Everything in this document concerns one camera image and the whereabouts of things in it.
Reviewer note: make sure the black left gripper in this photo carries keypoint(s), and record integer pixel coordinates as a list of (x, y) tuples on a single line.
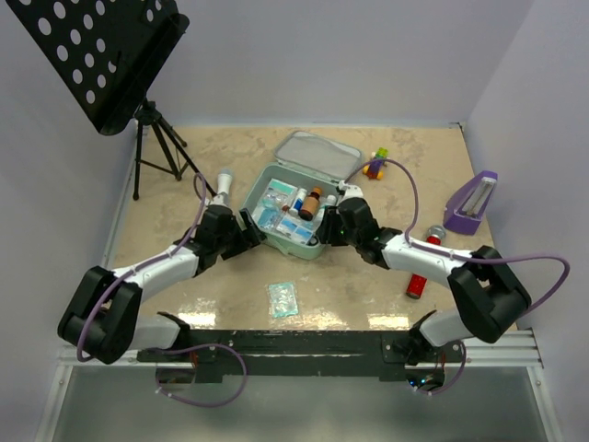
[(254, 236)]

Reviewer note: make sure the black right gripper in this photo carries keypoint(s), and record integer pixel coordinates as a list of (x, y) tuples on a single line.
[(326, 233)]

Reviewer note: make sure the brown bottle orange cap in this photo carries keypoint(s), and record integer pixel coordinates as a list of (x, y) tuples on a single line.
[(310, 205)]

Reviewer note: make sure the teal header small packet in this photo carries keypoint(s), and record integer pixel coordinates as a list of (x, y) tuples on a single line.
[(277, 194)]

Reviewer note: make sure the mint green medicine case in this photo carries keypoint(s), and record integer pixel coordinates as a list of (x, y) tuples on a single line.
[(304, 160)]

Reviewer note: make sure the green dotted plaster packet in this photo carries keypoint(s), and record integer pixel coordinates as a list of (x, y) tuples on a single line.
[(283, 302)]

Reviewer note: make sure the large blue mask packet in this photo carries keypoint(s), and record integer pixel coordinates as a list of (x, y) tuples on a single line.
[(267, 218)]

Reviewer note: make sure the blue white swab packet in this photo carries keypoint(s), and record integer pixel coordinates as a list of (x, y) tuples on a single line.
[(293, 230)]

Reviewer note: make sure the white green label bottle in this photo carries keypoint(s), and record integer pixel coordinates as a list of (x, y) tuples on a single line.
[(329, 201)]

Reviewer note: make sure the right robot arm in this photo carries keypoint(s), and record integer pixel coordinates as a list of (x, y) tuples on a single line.
[(489, 297)]

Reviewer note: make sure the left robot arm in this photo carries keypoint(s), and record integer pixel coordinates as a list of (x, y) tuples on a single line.
[(102, 319)]

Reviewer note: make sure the white plastic tube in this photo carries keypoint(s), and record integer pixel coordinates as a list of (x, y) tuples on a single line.
[(224, 181)]

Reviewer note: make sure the colourful toy car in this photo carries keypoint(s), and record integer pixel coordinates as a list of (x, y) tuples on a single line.
[(374, 170)]

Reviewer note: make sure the purple metronome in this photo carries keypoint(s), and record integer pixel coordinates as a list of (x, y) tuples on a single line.
[(465, 209)]

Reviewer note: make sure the black music stand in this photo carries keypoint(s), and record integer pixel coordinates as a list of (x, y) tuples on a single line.
[(109, 53)]

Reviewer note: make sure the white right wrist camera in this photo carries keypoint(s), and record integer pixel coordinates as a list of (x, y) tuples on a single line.
[(348, 190)]

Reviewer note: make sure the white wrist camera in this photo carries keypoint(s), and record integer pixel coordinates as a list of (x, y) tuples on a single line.
[(348, 190), (221, 199)]

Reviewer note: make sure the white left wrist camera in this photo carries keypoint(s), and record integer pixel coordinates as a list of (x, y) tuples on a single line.
[(221, 199)]

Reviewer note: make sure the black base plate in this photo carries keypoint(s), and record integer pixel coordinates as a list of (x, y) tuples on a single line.
[(385, 355)]

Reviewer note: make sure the aluminium rail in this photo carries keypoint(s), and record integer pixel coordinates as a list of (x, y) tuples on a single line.
[(514, 349)]

